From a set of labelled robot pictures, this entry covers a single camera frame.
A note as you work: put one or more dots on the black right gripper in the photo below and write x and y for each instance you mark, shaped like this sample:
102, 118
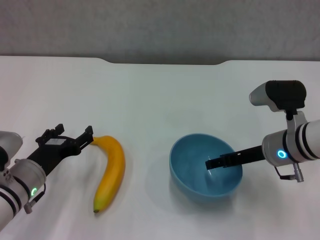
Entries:
245, 157

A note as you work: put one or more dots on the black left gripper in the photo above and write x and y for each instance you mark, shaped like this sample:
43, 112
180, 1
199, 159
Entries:
42, 158

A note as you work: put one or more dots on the blue plastic bowl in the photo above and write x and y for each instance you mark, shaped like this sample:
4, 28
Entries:
190, 175

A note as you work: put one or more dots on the yellow banana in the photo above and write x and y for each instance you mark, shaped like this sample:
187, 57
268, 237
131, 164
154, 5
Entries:
112, 170

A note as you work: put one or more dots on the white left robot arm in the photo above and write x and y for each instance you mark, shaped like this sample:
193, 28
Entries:
15, 182

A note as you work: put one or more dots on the left wrist camera housing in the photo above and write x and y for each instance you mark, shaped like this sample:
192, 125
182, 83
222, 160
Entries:
10, 141

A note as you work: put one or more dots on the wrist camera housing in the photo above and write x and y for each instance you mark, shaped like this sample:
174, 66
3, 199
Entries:
10, 141
282, 96

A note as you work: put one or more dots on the right wrist camera housing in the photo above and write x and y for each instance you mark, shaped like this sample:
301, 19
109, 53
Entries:
282, 96

